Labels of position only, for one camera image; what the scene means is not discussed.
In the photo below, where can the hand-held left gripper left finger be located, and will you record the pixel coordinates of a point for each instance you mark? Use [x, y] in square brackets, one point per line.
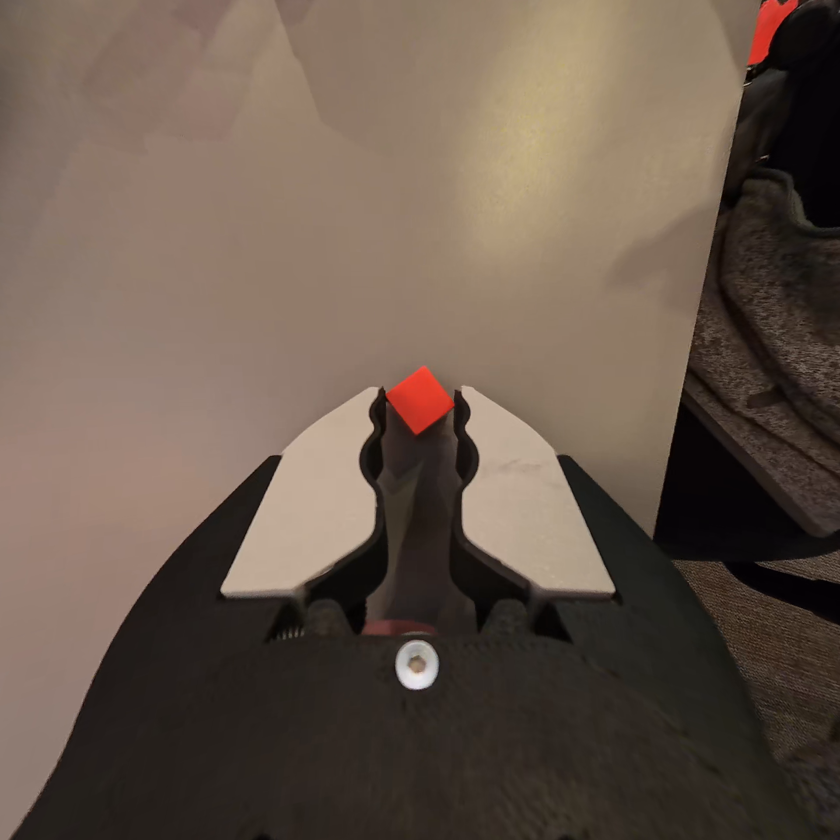
[308, 512]

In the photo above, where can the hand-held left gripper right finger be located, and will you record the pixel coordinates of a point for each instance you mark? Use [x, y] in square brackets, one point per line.
[531, 518]

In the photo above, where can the small red cube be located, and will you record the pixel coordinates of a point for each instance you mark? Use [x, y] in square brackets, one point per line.
[420, 400]

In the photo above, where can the grey fleece sweater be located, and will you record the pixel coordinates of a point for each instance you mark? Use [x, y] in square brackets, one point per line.
[774, 315]

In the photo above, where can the dark cloth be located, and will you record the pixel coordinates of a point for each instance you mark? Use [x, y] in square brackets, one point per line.
[797, 111]

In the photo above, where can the red object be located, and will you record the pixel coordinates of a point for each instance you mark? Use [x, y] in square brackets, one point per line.
[768, 33]

